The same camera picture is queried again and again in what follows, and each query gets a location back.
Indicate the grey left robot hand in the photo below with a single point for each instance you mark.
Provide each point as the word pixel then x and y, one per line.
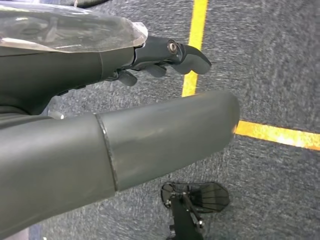
pixel 50 165

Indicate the black robot foot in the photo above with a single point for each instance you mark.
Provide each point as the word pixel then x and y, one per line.
pixel 183 215

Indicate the yellow floor tape outline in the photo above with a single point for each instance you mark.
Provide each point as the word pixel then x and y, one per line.
pixel 197 20

